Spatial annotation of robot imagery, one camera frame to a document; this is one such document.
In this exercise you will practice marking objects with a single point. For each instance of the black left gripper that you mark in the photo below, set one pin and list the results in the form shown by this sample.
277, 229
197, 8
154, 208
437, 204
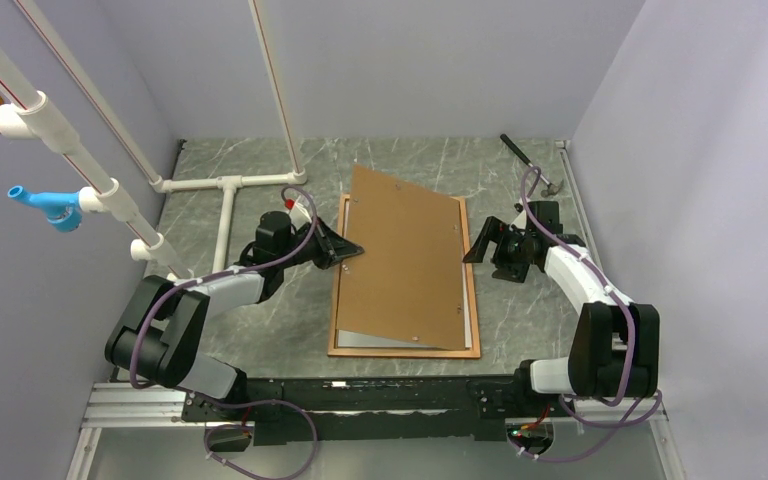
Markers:
333, 248

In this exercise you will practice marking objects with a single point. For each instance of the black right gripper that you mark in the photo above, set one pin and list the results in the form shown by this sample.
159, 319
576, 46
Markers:
495, 230

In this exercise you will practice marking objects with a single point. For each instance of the brown backing board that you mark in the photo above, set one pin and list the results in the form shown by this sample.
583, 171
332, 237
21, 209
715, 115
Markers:
407, 290

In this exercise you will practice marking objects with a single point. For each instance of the wooden picture frame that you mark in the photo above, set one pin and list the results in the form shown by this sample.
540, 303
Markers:
470, 318

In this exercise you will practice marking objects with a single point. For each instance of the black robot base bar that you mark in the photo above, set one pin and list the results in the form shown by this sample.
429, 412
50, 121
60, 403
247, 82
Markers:
480, 407

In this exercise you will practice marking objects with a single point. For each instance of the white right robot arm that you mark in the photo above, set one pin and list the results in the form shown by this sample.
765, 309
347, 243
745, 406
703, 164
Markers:
615, 348

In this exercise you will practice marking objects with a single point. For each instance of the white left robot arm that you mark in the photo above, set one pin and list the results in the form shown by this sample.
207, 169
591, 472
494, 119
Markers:
158, 334

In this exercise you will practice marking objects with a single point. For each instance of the blue faucet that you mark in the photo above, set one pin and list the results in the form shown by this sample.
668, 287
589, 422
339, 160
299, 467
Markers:
61, 210

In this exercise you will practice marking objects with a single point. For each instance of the white pvc pipe stand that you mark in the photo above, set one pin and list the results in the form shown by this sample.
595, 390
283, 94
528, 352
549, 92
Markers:
29, 113

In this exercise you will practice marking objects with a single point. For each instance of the black handled hammer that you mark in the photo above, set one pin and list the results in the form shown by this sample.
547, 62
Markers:
550, 189

